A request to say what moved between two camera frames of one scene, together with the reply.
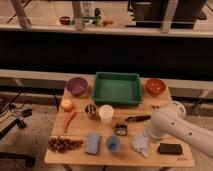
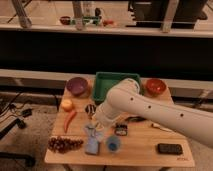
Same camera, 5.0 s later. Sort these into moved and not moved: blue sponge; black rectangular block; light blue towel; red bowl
Moved: light blue towel
Not moved: red bowl; black rectangular block; blue sponge
